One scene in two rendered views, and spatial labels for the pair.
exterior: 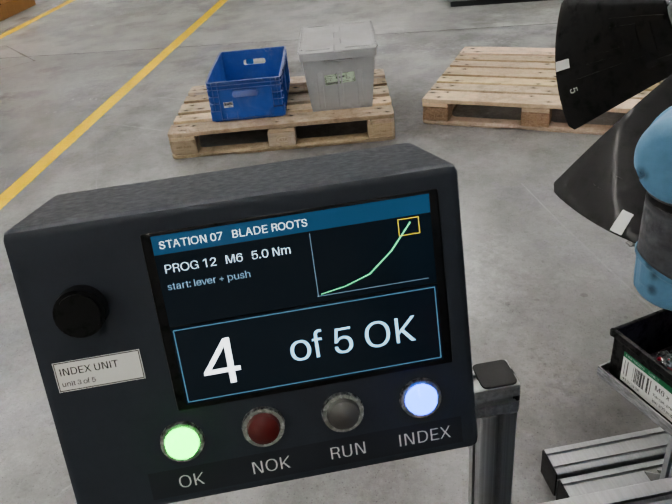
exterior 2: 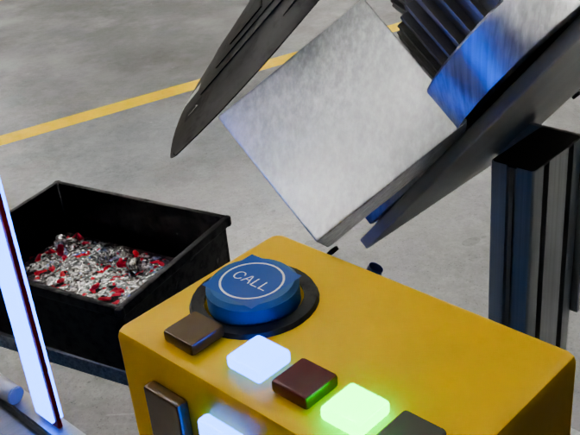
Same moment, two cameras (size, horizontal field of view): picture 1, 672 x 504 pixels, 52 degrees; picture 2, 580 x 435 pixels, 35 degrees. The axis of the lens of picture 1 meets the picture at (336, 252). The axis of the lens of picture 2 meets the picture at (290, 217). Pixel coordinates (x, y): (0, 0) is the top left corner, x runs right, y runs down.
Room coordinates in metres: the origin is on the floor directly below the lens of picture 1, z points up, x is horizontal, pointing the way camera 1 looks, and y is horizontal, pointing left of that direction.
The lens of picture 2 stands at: (0.29, -1.16, 1.29)
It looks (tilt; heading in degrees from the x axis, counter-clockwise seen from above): 29 degrees down; 52
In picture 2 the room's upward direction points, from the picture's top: 6 degrees counter-clockwise
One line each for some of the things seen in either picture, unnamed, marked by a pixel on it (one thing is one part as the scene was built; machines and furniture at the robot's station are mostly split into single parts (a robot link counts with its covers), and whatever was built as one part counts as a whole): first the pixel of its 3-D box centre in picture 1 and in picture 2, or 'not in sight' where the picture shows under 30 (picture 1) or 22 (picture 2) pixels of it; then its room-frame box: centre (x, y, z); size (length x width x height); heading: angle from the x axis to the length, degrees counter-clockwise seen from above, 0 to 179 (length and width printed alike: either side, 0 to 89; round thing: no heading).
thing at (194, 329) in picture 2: not in sight; (193, 332); (0.44, -0.89, 1.08); 0.02 x 0.02 x 0.01; 6
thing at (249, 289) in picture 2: not in sight; (253, 293); (0.48, -0.89, 1.08); 0.04 x 0.04 x 0.02
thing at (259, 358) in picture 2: not in sight; (258, 358); (0.45, -0.92, 1.08); 0.02 x 0.02 x 0.01; 6
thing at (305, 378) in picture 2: not in sight; (305, 383); (0.45, -0.95, 1.08); 0.02 x 0.02 x 0.01; 6
